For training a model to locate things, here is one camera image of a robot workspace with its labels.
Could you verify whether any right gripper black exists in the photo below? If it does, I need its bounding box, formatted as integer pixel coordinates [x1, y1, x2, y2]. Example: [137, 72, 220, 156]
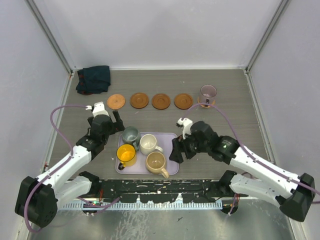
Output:
[169, 129, 210, 164]

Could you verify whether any grey-green ceramic mug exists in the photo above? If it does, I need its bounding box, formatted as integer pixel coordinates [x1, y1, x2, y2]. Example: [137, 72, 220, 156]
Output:
[121, 126, 141, 148]

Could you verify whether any beige ceramic mug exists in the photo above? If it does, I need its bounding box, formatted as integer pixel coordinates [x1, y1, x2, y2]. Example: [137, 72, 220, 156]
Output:
[145, 151, 170, 179]

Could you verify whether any woven rattan coaster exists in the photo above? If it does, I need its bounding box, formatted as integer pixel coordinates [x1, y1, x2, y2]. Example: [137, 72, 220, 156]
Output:
[106, 94, 126, 110]
[197, 97, 216, 109]

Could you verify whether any white ceramic mug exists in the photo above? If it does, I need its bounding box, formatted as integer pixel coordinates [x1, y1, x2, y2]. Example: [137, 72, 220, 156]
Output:
[139, 134, 164, 156]

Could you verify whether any brown wooden coaster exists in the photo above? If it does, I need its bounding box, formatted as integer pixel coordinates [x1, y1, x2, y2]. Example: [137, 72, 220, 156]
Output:
[130, 92, 149, 109]
[151, 93, 171, 110]
[174, 93, 193, 110]

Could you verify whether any purple transparent mug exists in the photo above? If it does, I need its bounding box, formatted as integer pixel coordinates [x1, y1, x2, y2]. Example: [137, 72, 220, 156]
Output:
[198, 84, 218, 101]

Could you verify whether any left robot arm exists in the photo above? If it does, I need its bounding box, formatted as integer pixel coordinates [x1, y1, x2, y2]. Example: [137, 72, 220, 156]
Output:
[14, 110, 125, 228]

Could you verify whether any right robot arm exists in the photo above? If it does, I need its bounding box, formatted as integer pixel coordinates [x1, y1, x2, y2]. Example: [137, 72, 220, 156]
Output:
[169, 118, 316, 222]

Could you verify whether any lavender plastic tray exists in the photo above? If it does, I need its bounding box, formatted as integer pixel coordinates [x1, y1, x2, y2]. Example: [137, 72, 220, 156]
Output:
[115, 132, 179, 175]

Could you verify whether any yellow transparent mug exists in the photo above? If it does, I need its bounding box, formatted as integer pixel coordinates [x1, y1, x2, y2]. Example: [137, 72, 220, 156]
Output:
[116, 144, 137, 171]

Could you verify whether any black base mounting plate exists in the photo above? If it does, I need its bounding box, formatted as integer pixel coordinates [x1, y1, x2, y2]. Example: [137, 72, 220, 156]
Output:
[80, 179, 235, 204]

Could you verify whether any dark blue folded cloth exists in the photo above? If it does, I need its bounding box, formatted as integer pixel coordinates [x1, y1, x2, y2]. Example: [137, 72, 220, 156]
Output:
[75, 65, 111, 95]

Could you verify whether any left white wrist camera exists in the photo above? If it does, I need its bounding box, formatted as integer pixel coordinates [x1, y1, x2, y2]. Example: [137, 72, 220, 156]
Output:
[85, 101, 110, 117]

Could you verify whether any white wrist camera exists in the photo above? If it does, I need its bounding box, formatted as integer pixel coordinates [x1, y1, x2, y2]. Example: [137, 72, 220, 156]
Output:
[85, 101, 110, 117]
[176, 117, 193, 139]

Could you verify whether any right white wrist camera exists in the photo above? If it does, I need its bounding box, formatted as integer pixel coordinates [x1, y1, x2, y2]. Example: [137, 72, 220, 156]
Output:
[176, 117, 193, 139]

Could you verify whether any aluminium front rail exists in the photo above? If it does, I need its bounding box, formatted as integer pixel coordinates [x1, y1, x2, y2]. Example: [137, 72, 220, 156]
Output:
[24, 178, 297, 200]

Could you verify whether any slotted cable duct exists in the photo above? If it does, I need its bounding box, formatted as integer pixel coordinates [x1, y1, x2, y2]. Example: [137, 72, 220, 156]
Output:
[59, 200, 223, 211]

